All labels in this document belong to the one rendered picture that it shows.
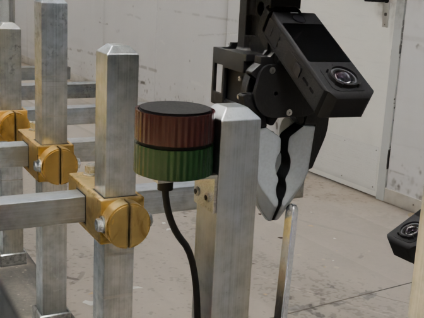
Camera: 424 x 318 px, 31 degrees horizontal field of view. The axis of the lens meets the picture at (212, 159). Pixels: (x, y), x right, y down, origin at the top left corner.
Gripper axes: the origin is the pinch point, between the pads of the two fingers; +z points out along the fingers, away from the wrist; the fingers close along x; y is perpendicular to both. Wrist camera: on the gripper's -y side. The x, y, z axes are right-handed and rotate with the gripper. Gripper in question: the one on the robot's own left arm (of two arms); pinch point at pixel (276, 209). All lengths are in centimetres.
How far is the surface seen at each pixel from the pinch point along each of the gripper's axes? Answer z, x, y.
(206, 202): -3.2, 9.9, -5.2
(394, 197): 97, -238, 250
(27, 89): 5, -2, 98
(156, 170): -6.6, 14.9, -6.6
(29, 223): 7.0, 16.6, 22.9
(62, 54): -8.5, 6.7, 43.6
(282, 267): 4.2, 1.1, -3.3
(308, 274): 101, -140, 186
